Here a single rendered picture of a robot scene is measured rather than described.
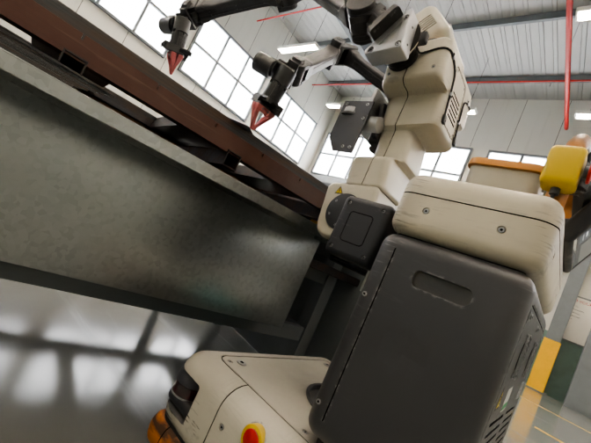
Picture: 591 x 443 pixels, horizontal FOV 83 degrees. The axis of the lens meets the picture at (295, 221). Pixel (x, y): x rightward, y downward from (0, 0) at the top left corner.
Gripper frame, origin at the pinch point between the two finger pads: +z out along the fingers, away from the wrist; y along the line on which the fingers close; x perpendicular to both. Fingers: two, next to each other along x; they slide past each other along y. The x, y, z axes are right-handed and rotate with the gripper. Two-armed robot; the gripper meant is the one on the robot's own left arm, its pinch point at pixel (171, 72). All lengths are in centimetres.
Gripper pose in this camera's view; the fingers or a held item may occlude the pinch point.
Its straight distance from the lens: 146.3
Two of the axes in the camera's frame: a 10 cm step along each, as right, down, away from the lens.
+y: -7.8, -1.6, -6.1
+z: -2.6, 9.6, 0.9
